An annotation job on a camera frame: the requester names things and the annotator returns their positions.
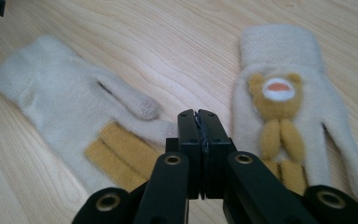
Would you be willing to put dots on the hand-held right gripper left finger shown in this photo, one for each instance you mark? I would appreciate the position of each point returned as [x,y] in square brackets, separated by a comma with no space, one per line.
[192,133]

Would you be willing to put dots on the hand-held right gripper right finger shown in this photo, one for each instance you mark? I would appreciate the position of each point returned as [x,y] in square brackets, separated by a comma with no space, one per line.
[214,140]

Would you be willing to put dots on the cream knit glove bear patch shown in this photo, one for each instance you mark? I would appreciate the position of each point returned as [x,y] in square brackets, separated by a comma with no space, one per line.
[317,124]

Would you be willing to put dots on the orange food item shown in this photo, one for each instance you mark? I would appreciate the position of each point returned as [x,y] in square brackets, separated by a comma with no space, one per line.
[62,102]

